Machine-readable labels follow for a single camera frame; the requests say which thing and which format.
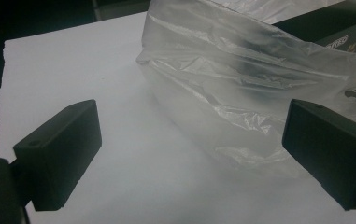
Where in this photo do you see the clear plastic bag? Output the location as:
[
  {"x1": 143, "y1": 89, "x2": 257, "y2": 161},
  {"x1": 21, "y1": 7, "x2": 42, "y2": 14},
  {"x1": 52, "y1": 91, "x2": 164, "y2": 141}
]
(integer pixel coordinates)
[{"x1": 135, "y1": 0, "x2": 356, "y2": 179}]

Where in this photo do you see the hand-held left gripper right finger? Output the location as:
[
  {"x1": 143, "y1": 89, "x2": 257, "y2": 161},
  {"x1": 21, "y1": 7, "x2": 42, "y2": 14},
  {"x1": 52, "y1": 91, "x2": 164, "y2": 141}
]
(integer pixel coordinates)
[{"x1": 281, "y1": 98, "x2": 356, "y2": 212}]

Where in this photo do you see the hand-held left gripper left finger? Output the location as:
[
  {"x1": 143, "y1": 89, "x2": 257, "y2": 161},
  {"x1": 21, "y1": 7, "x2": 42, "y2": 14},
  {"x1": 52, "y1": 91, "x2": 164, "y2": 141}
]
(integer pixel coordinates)
[{"x1": 12, "y1": 99, "x2": 103, "y2": 212}]

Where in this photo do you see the black rectangular box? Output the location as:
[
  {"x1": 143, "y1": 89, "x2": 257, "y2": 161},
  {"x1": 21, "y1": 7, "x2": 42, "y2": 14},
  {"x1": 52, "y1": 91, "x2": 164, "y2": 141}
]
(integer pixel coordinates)
[{"x1": 273, "y1": 0, "x2": 356, "y2": 56}]

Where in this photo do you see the white paper sheet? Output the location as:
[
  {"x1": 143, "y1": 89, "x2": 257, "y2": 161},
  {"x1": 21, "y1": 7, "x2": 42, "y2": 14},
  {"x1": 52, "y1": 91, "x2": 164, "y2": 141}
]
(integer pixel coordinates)
[{"x1": 0, "y1": 11, "x2": 356, "y2": 224}]

